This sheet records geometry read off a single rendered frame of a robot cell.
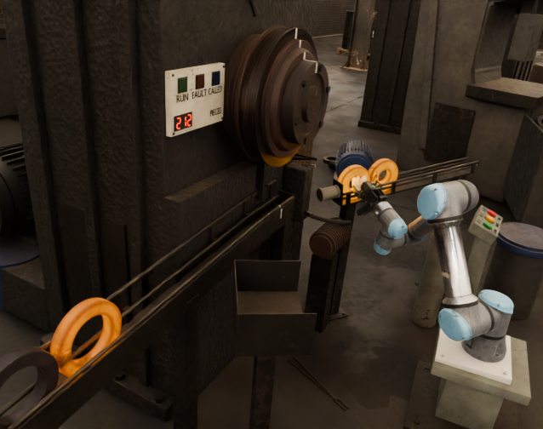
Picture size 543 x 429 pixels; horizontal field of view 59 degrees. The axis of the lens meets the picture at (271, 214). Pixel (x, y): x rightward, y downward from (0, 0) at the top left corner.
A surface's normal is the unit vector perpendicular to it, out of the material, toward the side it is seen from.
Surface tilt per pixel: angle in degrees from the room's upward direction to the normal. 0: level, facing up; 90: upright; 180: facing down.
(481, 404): 90
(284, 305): 5
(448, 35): 90
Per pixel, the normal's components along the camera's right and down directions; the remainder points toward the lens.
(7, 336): 0.07, -0.90
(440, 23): -0.68, 0.27
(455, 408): -0.39, 0.37
